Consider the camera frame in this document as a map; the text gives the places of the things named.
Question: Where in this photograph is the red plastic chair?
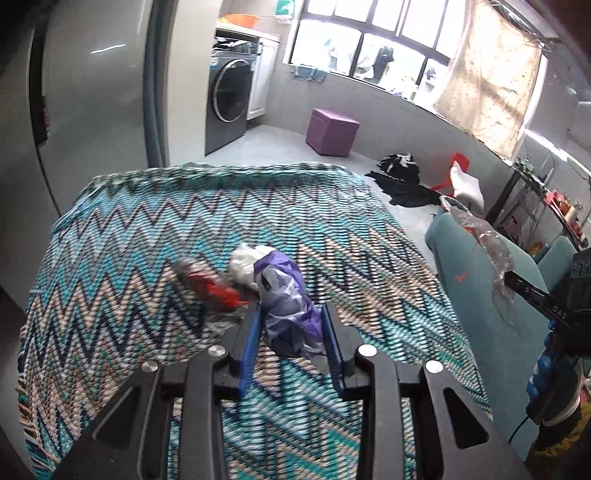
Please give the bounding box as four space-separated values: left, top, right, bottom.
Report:
429 151 472 192

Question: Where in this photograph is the white crumpled plastic bag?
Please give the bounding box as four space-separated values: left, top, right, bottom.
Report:
228 244 278 292

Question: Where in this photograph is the teal upholstered chair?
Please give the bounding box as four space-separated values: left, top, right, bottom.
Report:
425 210 578 480

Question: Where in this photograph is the purple cube ottoman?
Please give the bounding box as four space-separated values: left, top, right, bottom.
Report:
307 108 360 157

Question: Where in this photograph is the person's right hand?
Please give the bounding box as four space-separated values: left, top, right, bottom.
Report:
529 332 583 417

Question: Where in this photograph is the zigzag patterned blanket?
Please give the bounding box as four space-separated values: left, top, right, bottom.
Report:
16 161 492 480

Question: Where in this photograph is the grey front-load washing machine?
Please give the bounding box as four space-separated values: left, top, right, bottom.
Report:
204 48 256 155

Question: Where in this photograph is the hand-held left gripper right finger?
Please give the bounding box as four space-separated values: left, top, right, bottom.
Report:
321 302 536 480

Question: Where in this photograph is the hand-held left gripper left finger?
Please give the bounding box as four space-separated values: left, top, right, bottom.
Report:
53 302 265 480

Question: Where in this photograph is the white lower cabinet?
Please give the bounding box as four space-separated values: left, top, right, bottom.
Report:
247 39 281 121

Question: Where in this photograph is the black-framed window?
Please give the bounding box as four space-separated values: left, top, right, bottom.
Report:
288 0 472 93

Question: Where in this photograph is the green and white hanging bag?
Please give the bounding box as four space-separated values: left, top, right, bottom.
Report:
272 0 296 24

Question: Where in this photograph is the beige patterned hanging sheet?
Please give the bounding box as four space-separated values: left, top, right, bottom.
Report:
434 0 543 160

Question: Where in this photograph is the white cloth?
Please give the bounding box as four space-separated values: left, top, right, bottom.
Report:
450 166 485 210

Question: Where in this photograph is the person's right forearm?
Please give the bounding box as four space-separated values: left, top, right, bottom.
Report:
531 378 591 462

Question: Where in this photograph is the red snack wrapper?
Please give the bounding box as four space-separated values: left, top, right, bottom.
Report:
175 258 250 312

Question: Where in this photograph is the metal rack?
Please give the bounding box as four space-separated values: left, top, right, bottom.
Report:
492 152 591 259

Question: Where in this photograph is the blue cloth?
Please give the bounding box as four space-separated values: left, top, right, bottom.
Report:
290 65 328 84

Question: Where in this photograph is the grey double-door refrigerator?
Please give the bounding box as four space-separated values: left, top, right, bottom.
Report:
28 0 176 217

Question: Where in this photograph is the purple plastic bag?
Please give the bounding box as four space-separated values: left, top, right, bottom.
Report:
253 249 324 358

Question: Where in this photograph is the black clothes pile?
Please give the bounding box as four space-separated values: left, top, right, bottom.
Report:
365 153 444 208

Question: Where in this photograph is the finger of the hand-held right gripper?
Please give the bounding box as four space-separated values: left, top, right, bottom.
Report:
504 271 561 320

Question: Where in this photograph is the clear plastic wrapper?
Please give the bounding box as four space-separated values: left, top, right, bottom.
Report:
441 196 518 329

